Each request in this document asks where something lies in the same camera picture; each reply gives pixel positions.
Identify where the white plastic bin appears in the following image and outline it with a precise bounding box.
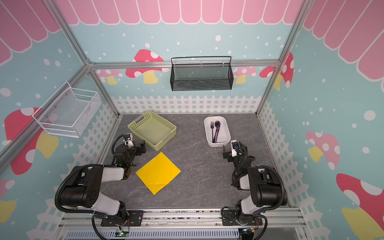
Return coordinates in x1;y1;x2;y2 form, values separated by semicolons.
204;116;231;148

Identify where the yellow paper napkin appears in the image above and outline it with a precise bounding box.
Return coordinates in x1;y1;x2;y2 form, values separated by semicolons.
136;152;181;195

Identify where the dark purple spoon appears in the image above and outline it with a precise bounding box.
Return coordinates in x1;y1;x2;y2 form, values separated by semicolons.
213;121;221;143

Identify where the dark purple fork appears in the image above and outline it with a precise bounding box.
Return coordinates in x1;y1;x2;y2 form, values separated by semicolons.
210;121;215;143

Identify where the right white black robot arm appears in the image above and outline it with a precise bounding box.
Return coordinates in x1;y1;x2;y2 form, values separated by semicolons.
221;141;288;226

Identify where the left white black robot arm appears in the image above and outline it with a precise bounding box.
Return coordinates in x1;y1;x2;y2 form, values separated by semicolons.
55;143;146;225

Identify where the green plastic basket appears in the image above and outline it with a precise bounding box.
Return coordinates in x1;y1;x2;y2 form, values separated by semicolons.
128;111;177;152

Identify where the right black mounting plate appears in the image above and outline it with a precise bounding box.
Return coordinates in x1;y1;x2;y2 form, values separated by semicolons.
220;207;263;226

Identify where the black mounting plate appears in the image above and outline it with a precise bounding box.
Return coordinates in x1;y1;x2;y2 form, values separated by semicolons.
220;207;263;226
101;210;144;227

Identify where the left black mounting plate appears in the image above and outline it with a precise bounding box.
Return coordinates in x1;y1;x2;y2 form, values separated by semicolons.
101;210;144;227

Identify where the green circuit board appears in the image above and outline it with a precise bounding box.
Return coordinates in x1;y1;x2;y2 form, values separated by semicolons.
115;230;130;238

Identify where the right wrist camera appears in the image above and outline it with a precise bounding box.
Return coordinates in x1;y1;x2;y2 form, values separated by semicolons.
231;140;240;151

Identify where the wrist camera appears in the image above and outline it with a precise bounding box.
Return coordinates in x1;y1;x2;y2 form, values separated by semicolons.
231;140;240;151
125;134;135;148

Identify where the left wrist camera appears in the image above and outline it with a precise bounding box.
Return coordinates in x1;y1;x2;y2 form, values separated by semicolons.
125;134;135;148

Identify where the white wire mesh basket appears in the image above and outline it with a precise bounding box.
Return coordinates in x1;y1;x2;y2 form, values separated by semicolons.
32;82;102;138

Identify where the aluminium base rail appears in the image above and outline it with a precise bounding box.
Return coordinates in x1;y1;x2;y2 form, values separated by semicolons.
53;207;310;240

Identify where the black wire mesh basket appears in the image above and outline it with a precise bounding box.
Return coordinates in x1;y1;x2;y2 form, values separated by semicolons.
170;56;234;91

